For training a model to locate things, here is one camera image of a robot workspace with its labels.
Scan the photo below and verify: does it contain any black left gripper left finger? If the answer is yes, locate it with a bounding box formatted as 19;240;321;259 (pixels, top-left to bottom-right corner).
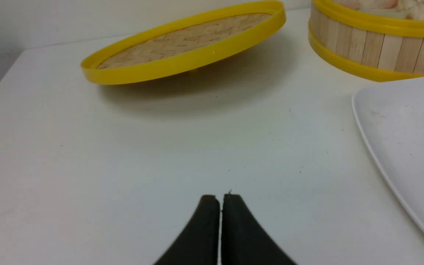
155;195;220;265

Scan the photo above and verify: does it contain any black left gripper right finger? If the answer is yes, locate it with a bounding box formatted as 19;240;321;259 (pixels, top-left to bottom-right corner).
221;194;295;265

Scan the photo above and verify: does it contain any white square plate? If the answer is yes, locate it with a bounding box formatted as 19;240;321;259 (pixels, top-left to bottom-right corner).
351;77;424;233

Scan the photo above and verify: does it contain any yellow bamboo steamer lid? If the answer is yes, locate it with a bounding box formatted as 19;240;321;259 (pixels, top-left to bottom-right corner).
80;0;286;85

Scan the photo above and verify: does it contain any yellow bamboo steamer basket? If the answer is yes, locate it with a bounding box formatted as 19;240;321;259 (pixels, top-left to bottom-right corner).
308;0;424;82

